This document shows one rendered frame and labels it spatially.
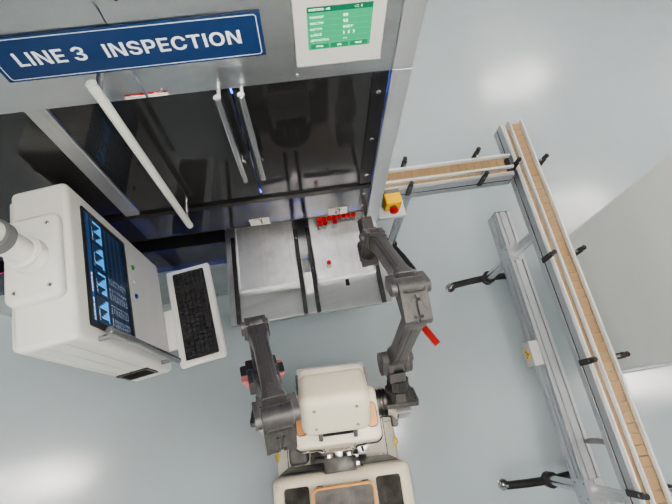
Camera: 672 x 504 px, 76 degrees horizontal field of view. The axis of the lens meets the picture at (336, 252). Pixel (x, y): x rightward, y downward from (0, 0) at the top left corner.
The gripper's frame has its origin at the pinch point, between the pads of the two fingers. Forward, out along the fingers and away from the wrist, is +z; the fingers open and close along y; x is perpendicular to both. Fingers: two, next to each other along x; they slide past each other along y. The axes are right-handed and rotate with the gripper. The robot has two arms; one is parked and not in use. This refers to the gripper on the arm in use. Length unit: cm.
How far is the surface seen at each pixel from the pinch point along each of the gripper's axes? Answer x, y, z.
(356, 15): 4, 27, -91
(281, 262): 35.0, 12.1, 19.8
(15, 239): 94, -3, -63
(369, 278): -2.6, -1.4, 20.0
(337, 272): 11.0, 3.5, 19.8
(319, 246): 17.0, 17.2, 20.0
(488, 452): -62, -88, 107
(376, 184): -8.3, 27.2, -11.7
